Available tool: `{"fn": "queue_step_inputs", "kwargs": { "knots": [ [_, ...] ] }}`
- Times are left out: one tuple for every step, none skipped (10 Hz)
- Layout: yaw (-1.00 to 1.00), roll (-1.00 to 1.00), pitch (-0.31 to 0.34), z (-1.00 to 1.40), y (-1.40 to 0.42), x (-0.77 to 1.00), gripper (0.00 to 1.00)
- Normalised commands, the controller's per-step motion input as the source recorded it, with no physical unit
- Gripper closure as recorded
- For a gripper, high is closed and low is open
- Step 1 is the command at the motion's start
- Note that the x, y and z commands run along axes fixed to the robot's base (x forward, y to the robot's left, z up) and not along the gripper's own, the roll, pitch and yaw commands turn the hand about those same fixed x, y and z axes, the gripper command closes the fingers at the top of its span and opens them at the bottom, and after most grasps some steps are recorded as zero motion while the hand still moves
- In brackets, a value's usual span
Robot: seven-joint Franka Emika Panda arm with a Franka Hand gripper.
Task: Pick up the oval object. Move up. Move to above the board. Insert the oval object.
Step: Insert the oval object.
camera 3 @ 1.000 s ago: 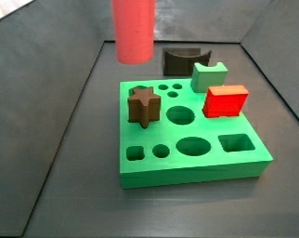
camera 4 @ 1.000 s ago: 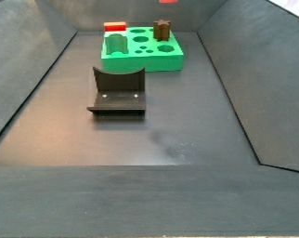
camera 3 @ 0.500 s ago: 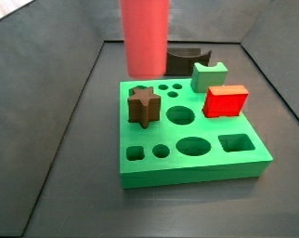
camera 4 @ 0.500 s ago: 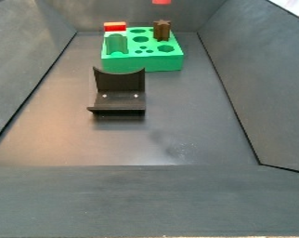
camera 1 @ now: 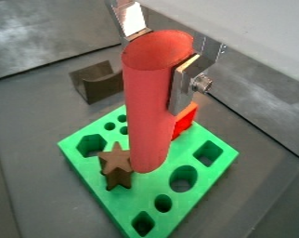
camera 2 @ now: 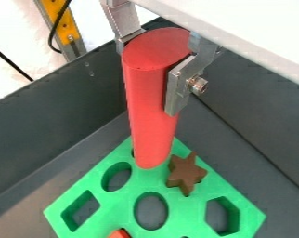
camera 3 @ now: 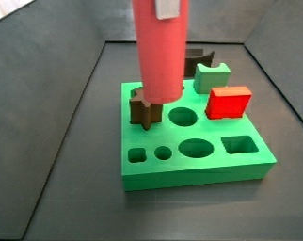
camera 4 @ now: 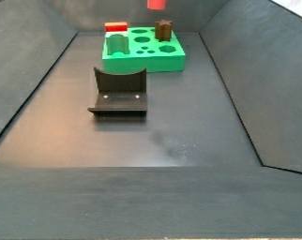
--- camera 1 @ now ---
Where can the red rectangular block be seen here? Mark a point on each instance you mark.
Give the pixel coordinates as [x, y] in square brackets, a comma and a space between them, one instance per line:
[184, 119]

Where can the black curved stand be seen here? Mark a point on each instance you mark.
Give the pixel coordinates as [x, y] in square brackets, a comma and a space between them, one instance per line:
[97, 82]

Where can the green shape sorting board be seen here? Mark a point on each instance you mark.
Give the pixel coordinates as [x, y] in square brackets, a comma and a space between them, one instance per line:
[149, 209]

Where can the brown star peg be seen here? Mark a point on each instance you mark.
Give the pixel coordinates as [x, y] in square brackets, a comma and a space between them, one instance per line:
[116, 167]

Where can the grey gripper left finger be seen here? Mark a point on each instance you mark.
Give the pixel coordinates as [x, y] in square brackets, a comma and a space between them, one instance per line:
[129, 21]

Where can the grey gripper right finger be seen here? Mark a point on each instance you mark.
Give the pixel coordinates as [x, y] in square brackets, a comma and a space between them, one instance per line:
[189, 78]

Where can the red oval cylinder peg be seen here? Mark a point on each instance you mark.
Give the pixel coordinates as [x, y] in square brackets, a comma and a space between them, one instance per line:
[148, 60]

